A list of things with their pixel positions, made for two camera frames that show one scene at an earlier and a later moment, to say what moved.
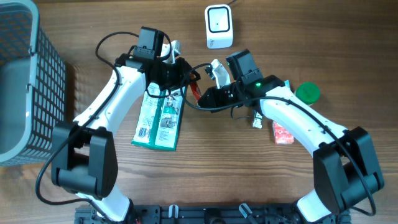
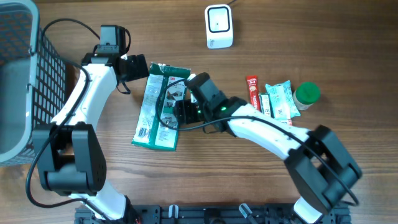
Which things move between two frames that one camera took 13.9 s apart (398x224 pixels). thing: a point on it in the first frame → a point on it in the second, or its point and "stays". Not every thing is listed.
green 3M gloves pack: [160, 117] stays
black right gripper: [216, 93] → [190, 114]
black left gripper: [185, 70] → [137, 64]
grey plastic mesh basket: [33, 84] stays
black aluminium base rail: [206, 214] stays
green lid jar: [308, 92] stays
